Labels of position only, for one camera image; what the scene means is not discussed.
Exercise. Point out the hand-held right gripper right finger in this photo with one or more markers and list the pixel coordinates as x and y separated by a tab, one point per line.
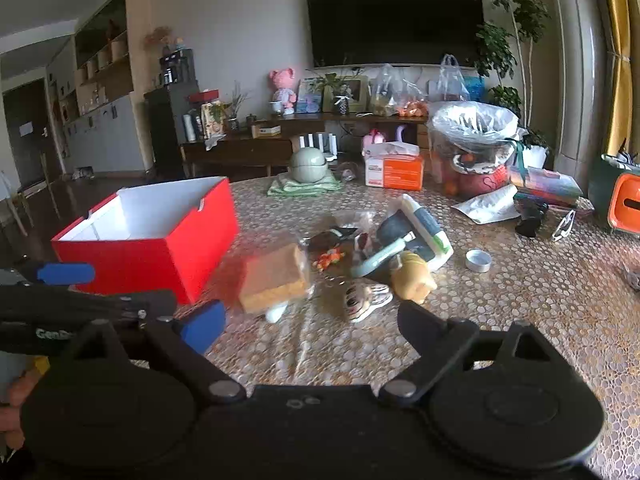
417	325

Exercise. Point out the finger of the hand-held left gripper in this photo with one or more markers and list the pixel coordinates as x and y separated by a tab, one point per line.
67	272
145	305

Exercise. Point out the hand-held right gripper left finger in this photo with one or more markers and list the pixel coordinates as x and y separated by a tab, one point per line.
202	324

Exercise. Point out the red cardboard box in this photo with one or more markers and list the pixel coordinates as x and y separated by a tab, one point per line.
150	260

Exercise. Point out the yellow plush toy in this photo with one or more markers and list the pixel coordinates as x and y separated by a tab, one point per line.
412	277

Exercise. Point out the cartoon face plush pouch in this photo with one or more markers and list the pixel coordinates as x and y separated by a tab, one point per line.
365	300

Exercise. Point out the white round lid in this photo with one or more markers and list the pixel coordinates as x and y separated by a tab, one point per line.
276	314

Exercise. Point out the tan sponge block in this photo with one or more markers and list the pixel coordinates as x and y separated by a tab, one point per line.
272	277

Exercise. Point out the person's left hand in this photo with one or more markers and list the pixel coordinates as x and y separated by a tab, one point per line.
15	410

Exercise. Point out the pale green tube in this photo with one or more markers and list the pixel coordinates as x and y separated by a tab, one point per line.
380	260

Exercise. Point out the patterned lace tablecloth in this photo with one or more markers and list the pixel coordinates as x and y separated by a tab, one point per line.
500	305

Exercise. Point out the table with white cloth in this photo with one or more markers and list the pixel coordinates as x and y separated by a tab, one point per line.
10	200

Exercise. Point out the wooden chair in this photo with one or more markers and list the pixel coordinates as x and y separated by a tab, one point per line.
47	180

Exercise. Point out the dark floor object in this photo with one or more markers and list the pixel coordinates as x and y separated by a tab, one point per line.
84	173

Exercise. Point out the orange candy packet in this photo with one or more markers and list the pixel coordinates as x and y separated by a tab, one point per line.
330	259

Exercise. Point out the clear plastic snack bag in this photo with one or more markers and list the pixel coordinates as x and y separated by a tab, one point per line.
352	222

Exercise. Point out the dark snack packet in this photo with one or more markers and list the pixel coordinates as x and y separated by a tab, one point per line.
327	239

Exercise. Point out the dark door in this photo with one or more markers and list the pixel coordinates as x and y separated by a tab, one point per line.
30	130

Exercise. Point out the black pouch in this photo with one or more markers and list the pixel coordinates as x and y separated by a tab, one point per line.
531	217

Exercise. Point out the orange tissue pack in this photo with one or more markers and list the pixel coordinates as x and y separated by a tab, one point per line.
395	170

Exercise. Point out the dark round object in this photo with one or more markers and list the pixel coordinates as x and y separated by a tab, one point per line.
349	171

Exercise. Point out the green cloth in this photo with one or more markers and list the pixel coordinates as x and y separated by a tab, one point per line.
305	187

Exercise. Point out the wooden television cabinet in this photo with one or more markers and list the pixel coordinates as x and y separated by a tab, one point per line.
240	152

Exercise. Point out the white sunglasses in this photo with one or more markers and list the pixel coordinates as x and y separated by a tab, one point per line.
565	225

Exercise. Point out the black water dispenser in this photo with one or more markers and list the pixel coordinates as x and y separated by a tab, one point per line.
167	125

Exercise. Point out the white bottle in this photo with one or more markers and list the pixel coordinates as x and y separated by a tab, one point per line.
189	127

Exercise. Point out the bag covered fruit basket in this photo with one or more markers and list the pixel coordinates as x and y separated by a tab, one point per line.
472	150

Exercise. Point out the green ceramic pot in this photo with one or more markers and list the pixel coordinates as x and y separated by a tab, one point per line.
309	165

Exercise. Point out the pink toy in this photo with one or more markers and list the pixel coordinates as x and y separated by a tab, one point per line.
374	138

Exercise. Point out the purple toy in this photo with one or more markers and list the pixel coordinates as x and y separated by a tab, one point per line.
400	134

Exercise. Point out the stack of books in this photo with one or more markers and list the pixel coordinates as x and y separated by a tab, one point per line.
550	185

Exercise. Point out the printed gift bag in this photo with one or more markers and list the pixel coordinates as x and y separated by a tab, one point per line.
214	120

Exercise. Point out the flat cardboard box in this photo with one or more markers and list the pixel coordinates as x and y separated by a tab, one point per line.
266	130

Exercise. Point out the white router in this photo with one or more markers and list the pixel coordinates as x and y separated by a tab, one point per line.
317	144

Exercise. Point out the small dark teapot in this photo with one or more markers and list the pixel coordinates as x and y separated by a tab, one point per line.
251	119

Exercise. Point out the vase with twigs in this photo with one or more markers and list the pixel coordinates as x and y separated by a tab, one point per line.
237	110

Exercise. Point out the bag of oranges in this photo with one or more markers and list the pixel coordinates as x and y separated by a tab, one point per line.
415	109

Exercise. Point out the red tin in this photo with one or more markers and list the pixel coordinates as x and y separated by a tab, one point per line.
204	95

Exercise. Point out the white cup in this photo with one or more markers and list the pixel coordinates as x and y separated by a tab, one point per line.
275	107

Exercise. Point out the small potted plant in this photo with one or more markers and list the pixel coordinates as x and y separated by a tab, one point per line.
341	102

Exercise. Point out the clear plastic bag of goods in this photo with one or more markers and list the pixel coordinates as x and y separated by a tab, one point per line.
387	90

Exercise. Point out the blue package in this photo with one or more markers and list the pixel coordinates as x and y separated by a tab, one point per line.
475	89

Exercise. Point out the green and orange bin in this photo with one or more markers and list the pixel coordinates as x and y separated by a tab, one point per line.
625	195

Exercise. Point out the tall clear plastic bag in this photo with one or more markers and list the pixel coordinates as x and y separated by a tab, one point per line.
452	80

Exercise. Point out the printed picture card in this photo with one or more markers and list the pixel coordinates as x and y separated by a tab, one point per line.
307	97

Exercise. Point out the pink bear doll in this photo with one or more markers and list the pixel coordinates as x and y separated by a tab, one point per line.
283	87

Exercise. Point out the pink dried flowers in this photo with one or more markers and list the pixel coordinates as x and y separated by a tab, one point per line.
159	37

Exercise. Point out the tall potted tree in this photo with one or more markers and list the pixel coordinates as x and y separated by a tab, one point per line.
505	45

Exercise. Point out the black television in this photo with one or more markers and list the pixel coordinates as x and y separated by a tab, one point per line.
395	20

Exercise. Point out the white standing air conditioner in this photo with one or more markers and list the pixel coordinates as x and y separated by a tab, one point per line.
575	60

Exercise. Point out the yellow curtain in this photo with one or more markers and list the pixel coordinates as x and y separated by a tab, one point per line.
622	35

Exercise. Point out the wall shelf cabinet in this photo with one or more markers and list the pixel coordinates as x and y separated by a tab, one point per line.
100	85

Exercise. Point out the wooden photo frame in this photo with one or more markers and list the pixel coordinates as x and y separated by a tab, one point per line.
359	92

